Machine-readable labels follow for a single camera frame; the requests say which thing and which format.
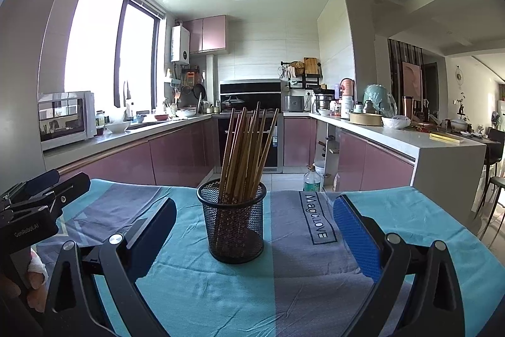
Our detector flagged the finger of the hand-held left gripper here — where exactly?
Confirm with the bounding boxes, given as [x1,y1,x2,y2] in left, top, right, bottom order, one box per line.
[0,168,61,203]
[0,172,91,221]

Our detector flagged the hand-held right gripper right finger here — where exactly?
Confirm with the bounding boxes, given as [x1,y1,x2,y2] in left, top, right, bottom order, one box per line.
[332,194,466,337]

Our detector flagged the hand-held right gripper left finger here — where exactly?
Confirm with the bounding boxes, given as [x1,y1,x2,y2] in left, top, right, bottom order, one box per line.
[44,197,177,337]

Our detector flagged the black mesh utensil holder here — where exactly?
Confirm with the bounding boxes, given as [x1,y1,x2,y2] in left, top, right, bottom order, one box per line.
[196,179,268,264]

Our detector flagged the bundle of wooden chopsticks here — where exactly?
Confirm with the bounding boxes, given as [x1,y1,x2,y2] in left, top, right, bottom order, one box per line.
[218,101,280,239]

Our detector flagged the person's left hand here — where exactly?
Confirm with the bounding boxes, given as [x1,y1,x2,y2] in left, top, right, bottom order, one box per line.
[24,246,50,314]

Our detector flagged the white microwave oven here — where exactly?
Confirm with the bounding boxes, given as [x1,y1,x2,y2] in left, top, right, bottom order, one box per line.
[37,91,97,152]

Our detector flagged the clear plastic oil bottle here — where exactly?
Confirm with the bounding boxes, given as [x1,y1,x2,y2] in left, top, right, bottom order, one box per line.
[303,165,323,192]

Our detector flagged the pink kitchen base cabinets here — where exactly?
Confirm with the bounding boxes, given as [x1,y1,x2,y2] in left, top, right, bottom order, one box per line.
[43,115,417,192]

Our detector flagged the teal and grey printed tablecloth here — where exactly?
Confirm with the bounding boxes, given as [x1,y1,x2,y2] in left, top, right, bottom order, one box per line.
[0,178,505,337]

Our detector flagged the metal sink faucet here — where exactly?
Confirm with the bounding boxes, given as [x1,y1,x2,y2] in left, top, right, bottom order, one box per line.
[122,80,133,120]

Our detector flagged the round bamboo steamer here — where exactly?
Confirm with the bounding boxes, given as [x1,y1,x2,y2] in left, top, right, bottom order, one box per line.
[349,113,383,125]

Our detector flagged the white plastic bag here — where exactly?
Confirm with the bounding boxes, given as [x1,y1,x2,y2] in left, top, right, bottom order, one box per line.
[381,115,411,129]

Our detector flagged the flat yellow box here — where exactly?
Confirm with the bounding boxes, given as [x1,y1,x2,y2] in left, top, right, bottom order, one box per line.
[429,132,464,144]

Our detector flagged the stainless steel pot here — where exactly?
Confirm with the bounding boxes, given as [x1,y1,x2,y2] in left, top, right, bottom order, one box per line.
[314,93,334,112]

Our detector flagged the teal appliance in plastic wrap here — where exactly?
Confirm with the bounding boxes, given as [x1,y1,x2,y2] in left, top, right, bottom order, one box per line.
[363,84,397,118]

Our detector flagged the kitchen window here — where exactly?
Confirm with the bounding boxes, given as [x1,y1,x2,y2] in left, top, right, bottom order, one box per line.
[64,0,165,112]

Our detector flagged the pink thermos jug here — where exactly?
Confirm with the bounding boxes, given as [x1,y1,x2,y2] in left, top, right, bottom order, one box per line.
[340,78,356,101]

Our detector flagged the dark dining chair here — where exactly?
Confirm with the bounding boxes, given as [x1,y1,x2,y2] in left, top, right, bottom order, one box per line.
[475,140,505,231]

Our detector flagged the pink wall picture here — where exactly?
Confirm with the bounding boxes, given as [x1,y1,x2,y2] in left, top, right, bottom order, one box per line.
[401,61,422,101]

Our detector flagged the black wall rack with boards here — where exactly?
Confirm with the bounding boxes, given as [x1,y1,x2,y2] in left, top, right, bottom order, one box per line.
[281,57,323,89]

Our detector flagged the white wall water heater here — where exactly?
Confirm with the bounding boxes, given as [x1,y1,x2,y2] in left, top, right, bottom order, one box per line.
[170,25,191,65]

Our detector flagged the pink wall cabinet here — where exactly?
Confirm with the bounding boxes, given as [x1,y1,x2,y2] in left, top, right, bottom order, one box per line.
[183,15,228,54]

